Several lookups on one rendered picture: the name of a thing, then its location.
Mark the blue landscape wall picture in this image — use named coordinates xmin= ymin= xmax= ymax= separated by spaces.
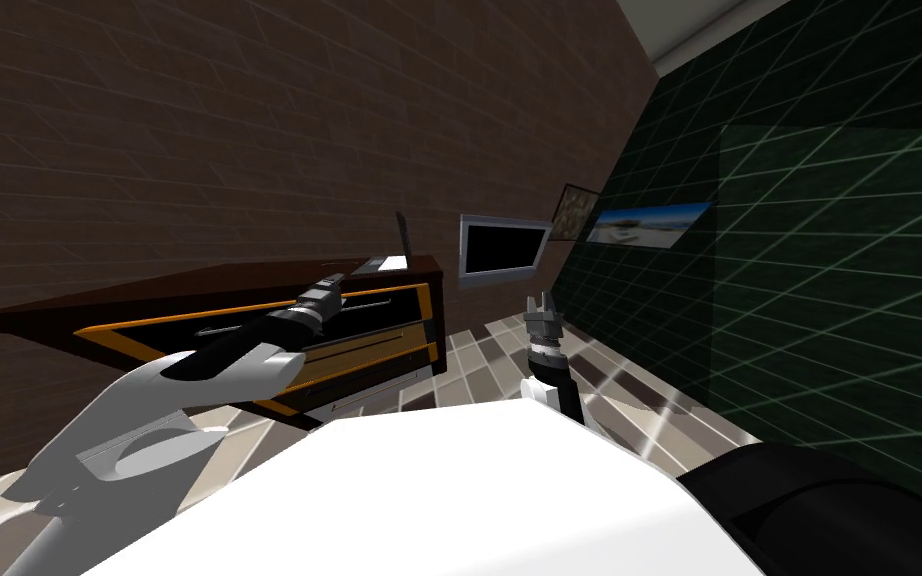
xmin=585 ymin=201 xmax=713 ymax=250

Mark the black orange-framed drawer front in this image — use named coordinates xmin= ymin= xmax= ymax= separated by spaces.
xmin=75 ymin=281 xmax=437 ymax=366

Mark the dark framed wall picture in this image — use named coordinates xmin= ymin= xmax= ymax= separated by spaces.
xmin=548 ymin=183 xmax=601 ymax=243

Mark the grey-framed wall television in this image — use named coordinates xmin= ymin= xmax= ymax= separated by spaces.
xmin=457 ymin=213 xmax=554 ymax=290

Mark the grey laptop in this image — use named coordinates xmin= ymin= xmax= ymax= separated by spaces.
xmin=351 ymin=211 xmax=415 ymax=278

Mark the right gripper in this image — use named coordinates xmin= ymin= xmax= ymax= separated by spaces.
xmin=523 ymin=291 xmax=563 ymax=346

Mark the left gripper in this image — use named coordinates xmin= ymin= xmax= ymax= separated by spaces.
xmin=305 ymin=273 xmax=349 ymax=319

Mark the dark brown drawer cabinet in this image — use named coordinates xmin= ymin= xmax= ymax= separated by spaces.
xmin=0 ymin=255 xmax=448 ymax=431

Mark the brown orange-framed drawer front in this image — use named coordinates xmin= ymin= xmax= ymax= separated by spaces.
xmin=283 ymin=319 xmax=441 ymax=397

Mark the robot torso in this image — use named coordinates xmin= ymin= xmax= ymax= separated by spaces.
xmin=83 ymin=396 xmax=768 ymax=576

